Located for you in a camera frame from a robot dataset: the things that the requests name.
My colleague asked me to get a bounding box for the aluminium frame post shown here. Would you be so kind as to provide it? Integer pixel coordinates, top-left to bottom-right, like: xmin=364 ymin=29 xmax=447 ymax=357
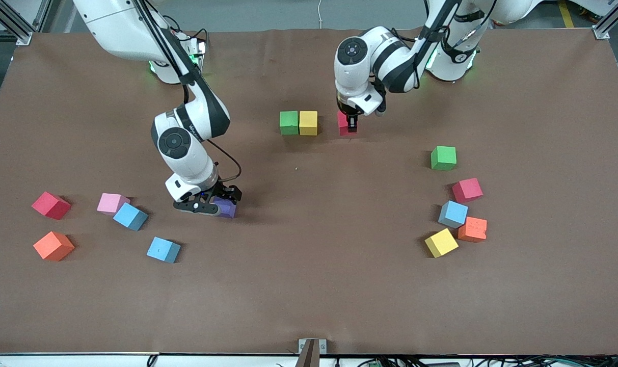
xmin=592 ymin=0 xmax=618 ymax=40
xmin=0 ymin=0 xmax=52 ymax=46

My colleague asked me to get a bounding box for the metal mounting bracket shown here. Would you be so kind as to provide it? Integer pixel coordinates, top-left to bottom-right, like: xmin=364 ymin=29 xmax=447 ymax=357
xmin=298 ymin=338 xmax=328 ymax=354

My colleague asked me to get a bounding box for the yellow foam cube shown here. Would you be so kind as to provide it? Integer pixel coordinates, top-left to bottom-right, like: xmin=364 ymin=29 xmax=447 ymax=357
xmin=299 ymin=111 xmax=318 ymax=137
xmin=424 ymin=228 xmax=460 ymax=258

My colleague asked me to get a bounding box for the grey camera pole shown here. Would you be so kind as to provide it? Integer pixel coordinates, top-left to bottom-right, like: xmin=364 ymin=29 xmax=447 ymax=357
xmin=294 ymin=340 xmax=320 ymax=367

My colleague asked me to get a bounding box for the purple foam cube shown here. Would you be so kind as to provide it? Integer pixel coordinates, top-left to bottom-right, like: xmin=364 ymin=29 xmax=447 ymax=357
xmin=213 ymin=198 xmax=237 ymax=219

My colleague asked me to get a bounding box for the black right base cable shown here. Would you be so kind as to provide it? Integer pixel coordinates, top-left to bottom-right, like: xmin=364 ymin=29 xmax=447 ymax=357
xmin=164 ymin=15 xmax=210 ymax=57

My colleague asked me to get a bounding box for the light blue foam cube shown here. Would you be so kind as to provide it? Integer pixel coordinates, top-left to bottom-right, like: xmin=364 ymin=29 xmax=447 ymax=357
xmin=146 ymin=237 xmax=181 ymax=264
xmin=113 ymin=203 xmax=149 ymax=231
xmin=438 ymin=200 xmax=469 ymax=229

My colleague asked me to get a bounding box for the green foam cube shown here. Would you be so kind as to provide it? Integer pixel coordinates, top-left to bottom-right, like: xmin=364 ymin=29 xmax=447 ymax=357
xmin=280 ymin=111 xmax=300 ymax=136
xmin=431 ymin=146 xmax=457 ymax=171

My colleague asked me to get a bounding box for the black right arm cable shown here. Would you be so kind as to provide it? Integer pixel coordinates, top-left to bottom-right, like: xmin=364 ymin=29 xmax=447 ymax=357
xmin=133 ymin=0 xmax=242 ymax=183

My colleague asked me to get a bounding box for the white table edge rail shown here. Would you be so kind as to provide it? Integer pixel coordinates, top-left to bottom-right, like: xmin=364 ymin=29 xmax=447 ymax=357
xmin=0 ymin=352 xmax=618 ymax=367

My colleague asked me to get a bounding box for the metal base connector plate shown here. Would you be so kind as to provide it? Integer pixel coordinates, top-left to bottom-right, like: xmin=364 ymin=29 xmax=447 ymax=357
xmin=186 ymin=36 xmax=208 ymax=73

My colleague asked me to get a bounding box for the pink foam cube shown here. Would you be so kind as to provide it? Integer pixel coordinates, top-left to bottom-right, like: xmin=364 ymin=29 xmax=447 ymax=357
xmin=97 ymin=193 xmax=131 ymax=216

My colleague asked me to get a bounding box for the chipped orange foam cube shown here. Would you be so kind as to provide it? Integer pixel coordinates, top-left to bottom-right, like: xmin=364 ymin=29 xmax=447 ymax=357
xmin=458 ymin=217 xmax=488 ymax=243

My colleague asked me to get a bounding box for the brown table cover sheet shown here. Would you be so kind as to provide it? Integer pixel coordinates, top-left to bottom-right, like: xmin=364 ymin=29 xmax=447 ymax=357
xmin=0 ymin=28 xmax=618 ymax=356

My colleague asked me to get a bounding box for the red foam cube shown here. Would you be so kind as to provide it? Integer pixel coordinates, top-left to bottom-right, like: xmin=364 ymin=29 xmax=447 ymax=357
xmin=32 ymin=192 xmax=71 ymax=221
xmin=337 ymin=111 xmax=358 ymax=137
xmin=452 ymin=177 xmax=483 ymax=203

